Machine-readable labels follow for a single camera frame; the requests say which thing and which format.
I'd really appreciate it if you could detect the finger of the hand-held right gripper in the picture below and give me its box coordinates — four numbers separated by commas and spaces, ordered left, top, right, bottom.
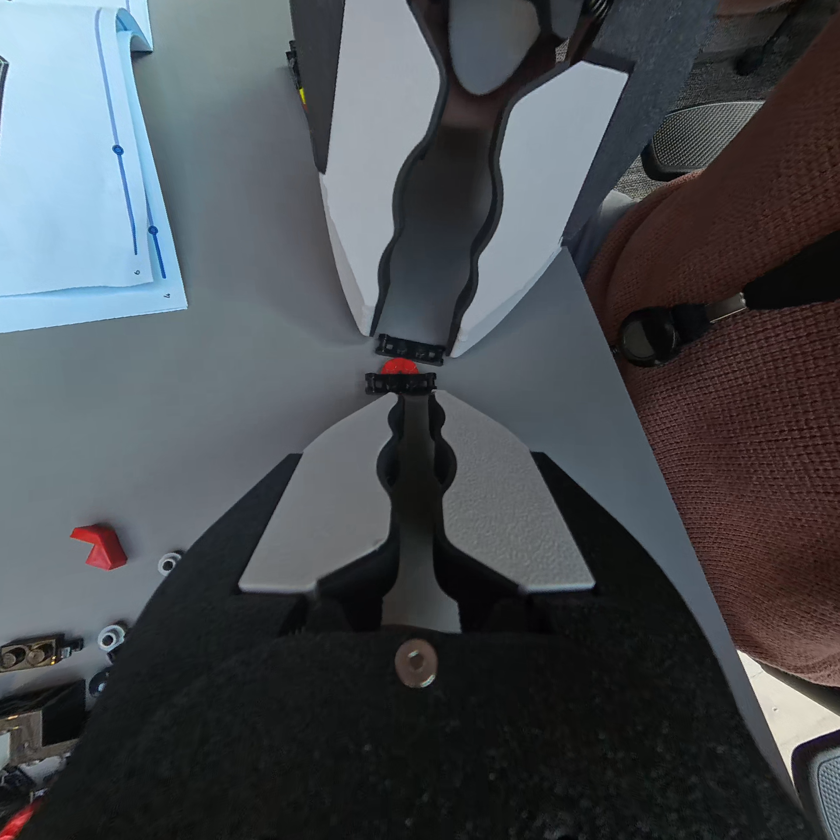
319, 0, 452, 337
449, 61, 631, 360

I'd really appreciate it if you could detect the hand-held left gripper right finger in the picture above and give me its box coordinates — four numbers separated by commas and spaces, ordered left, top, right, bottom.
428, 390, 598, 593

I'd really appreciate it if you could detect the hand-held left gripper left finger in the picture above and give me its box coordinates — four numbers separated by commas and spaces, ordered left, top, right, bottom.
238, 392, 408, 596

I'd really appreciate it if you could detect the yellow red black brick assembly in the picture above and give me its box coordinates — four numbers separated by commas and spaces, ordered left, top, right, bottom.
286, 39, 311, 129

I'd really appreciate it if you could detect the black clip toy brick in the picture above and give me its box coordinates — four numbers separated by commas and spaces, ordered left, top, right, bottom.
364, 371, 438, 396
375, 333, 448, 366

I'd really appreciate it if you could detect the pile of toy bricks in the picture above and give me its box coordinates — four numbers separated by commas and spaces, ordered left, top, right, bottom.
0, 523, 186, 840

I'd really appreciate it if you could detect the grey desk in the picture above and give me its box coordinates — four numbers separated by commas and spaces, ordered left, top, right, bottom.
0, 0, 805, 816

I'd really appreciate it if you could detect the grey mesh office chair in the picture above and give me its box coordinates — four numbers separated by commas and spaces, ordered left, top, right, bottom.
642, 100, 769, 182
791, 728, 840, 840

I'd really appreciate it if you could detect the open light blue instruction booklet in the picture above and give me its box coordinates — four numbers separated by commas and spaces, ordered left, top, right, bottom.
0, 0, 189, 333

